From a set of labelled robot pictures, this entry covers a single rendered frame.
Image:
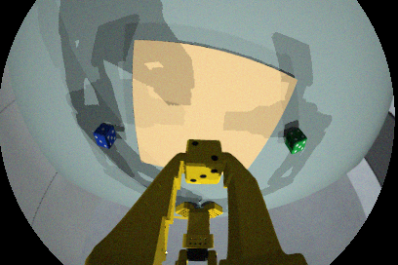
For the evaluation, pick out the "green die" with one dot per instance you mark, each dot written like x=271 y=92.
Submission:
x=295 y=141

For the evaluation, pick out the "blue die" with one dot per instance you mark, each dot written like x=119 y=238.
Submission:
x=105 y=135

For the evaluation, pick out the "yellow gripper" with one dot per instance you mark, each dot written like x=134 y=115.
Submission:
x=140 y=238

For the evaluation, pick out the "yellow die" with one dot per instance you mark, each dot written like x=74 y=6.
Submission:
x=203 y=162

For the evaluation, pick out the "beige mat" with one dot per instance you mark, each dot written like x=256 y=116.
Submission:
x=183 y=92

